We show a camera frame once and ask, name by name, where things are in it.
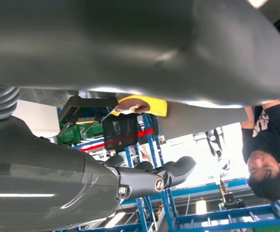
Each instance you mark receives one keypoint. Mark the yellow bag with brown bear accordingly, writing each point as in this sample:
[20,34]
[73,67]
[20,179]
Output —
[157,107]

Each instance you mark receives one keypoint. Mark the green plastic crate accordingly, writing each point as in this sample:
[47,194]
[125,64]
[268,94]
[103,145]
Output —
[69,136]
[93,130]

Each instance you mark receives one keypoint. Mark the person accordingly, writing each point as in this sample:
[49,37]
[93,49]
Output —
[275,134]

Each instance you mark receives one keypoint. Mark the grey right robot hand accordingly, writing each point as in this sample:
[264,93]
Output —
[106,41]

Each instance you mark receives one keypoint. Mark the blue storage rack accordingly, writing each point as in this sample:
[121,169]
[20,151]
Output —
[170,208]

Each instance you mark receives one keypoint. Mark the black and silver humanoid robot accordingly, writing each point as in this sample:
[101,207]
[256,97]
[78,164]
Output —
[217,147]

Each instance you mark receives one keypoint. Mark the white cabinet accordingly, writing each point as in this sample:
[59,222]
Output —
[33,118]

